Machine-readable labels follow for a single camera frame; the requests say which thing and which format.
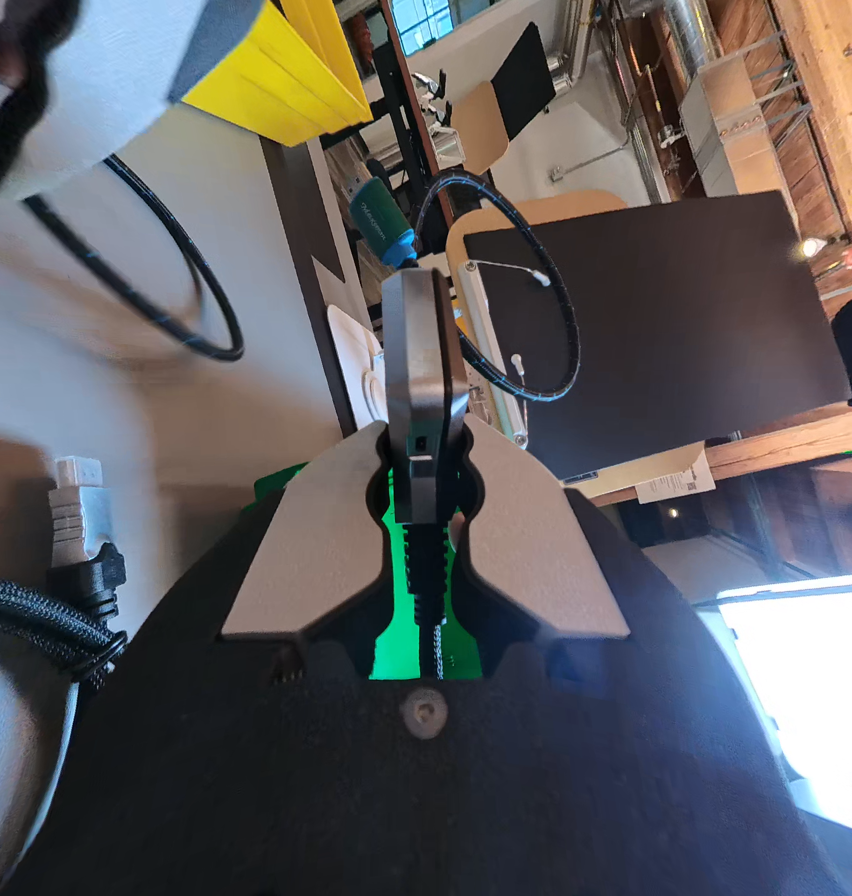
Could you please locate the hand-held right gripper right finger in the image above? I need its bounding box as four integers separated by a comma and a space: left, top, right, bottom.
451, 416, 633, 645

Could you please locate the black HDMI cable green plug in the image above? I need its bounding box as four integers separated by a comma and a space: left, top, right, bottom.
20, 152, 247, 364
348, 174, 585, 411

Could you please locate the black braided cable silver plug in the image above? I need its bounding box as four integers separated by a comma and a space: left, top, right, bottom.
0, 454, 458, 690

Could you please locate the bright softbox light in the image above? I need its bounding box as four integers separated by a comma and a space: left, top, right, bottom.
691, 570, 852, 830

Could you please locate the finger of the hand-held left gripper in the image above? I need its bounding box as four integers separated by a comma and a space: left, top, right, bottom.
0, 0, 217, 204

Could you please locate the yellow plastic bin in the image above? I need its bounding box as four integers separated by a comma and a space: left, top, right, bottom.
180, 0, 375, 149

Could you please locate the white paper label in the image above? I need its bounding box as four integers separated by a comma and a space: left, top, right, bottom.
635, 461, 718, 506

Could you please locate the green plastic bin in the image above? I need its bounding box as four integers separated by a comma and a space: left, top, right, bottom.
253, 462, 484, 683

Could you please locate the black panel with wooden rim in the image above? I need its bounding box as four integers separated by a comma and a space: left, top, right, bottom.
453, 20, 558, 177
446, 189, 852, 508

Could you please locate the silver air duct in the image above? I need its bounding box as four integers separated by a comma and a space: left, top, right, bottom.
662, 0, 822, 200

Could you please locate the black HDMI switch box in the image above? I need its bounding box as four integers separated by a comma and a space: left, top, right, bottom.
380, 265, 473, 529

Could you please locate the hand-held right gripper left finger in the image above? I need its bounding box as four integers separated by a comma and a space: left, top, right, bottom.
222, 423, 397, 645

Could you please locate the wooden beam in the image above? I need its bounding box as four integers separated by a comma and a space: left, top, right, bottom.
586, 404, 852, 509

